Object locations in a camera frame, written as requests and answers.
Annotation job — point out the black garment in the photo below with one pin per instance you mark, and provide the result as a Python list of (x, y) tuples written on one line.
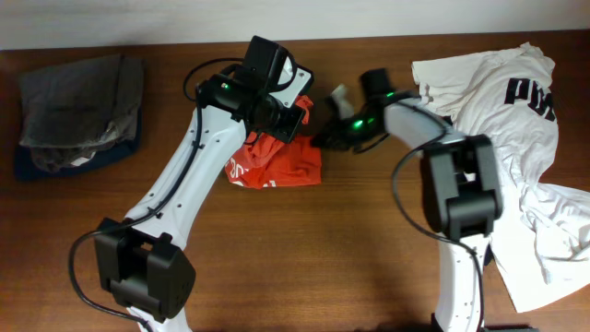
[(488, 257)]

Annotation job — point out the folded navy blue garment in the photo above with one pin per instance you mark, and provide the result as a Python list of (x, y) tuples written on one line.
[(26, 171)]

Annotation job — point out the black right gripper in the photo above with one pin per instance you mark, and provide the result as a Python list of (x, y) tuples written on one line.
[(340, 135)]

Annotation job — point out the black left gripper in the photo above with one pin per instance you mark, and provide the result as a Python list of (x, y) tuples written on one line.
[(287, 129)]

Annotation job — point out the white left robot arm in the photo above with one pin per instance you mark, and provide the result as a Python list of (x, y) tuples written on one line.
[(141, 259)]

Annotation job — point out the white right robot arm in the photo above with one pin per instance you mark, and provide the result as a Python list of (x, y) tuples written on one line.
[(461, 192)]

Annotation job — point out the orange red printed t-shirt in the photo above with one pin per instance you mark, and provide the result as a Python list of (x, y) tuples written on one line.
[(265, 162)]

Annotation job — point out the white t-shirt with black print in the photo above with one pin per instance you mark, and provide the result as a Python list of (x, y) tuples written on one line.
[(541, 241)]

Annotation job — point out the folded grey garment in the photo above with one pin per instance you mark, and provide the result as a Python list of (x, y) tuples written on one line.
[(74, 111)]

